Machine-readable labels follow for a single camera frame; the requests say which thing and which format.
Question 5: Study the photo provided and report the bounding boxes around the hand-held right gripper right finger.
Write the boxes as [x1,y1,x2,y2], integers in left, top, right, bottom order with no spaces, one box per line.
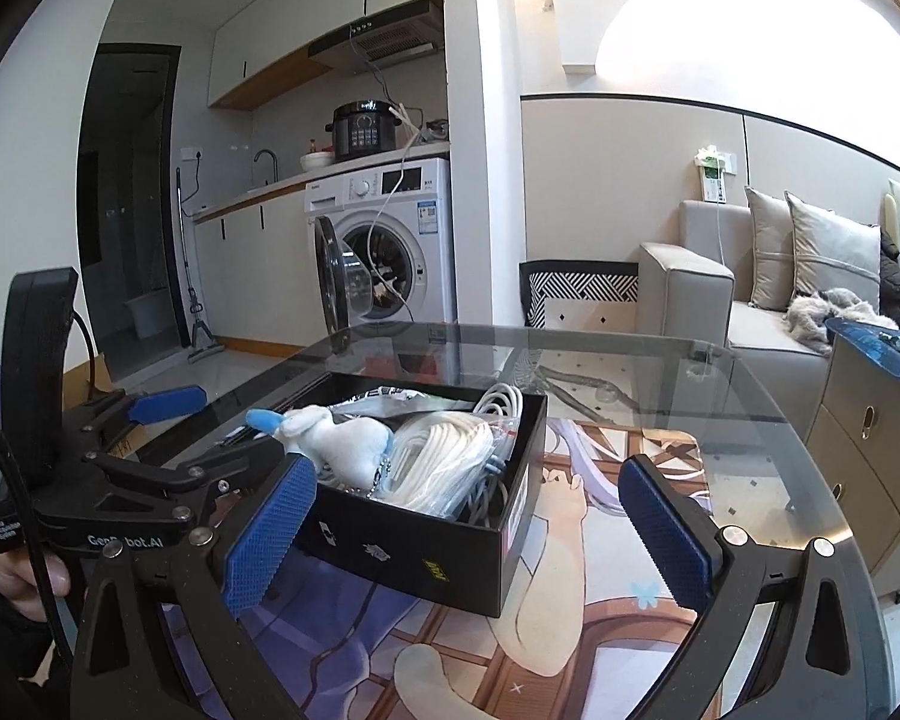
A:
[616,454,890,720]

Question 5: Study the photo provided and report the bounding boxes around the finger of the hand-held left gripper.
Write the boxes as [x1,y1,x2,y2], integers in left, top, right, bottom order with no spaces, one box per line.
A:
[82,437,287,515]
[64,385,208,452]

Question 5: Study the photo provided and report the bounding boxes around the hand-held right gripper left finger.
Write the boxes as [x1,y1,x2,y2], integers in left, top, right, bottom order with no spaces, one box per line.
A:
[71,454,320,720]

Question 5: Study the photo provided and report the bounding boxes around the white plush toy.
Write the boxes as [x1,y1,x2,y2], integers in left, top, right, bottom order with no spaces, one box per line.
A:
[246,405,391,481]

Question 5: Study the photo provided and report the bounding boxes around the black cardboard box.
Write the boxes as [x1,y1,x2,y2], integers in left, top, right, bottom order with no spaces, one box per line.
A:
[300,371,548,620]

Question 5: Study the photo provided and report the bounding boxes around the zip bag of grey socks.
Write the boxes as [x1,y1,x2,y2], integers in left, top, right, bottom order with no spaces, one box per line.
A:
[330,386,451,422]

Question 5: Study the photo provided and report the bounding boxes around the bagged white cord coil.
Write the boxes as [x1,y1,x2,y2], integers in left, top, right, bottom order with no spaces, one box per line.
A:
[379,409,508,518]

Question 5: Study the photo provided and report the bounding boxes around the person's left hand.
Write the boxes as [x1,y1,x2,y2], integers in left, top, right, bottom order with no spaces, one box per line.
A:
[0,547,73,620]

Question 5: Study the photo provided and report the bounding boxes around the flat mop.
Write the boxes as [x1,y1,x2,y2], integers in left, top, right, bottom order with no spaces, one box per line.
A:
[172,165,223,365]

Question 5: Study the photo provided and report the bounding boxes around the grey bucket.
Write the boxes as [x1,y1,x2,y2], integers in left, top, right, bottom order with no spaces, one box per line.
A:
[125,292,163,339]

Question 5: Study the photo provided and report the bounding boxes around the printed table mat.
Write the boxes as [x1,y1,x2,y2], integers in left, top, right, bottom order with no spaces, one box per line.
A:
[157,420,796,720]

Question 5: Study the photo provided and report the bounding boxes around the white lower kitchen cabinet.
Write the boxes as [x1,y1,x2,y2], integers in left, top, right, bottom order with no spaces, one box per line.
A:
[193,184,316,352]

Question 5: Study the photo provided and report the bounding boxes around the dark glass door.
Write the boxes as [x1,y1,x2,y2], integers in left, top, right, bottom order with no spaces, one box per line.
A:
[79,43,181,383]

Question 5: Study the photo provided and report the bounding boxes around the beige drawer cabinet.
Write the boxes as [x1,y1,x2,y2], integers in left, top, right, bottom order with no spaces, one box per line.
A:
[802,330,900,586]

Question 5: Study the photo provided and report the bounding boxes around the beige sofa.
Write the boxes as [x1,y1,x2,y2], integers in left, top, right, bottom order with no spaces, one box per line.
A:
[637,180,900,395]

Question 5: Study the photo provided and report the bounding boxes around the grey furry cloth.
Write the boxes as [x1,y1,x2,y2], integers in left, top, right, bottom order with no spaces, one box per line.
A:
[782,289,900,353]

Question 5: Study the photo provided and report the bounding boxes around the narrow grey pillow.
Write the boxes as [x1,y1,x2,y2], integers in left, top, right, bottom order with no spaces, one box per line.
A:
[745,186,800,313]

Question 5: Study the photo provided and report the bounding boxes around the white washing machine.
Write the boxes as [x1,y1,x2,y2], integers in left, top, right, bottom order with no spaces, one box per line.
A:
[304,157,458,355]

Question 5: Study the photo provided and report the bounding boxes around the wide grey pillow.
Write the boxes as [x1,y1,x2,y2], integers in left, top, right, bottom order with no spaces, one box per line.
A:
[785,191,883,301]

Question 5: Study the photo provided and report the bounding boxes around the black pressure cooker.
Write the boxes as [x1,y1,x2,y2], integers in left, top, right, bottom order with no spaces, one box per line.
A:
[326,100,400,163]

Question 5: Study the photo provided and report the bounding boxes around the white upper kitchen cabinets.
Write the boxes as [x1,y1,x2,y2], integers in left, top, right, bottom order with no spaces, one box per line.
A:
[208,0,445,112]

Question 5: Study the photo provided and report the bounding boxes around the grey range hood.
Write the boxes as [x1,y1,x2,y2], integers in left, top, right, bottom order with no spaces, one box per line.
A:
[307,0,445,76]

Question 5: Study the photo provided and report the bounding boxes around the white coiled cable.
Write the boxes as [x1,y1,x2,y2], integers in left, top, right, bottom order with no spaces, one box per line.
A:
[474,382,526,418]

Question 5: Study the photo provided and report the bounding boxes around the green and white wall packet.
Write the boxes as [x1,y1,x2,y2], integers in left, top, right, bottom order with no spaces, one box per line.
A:
[692,146,737,205]

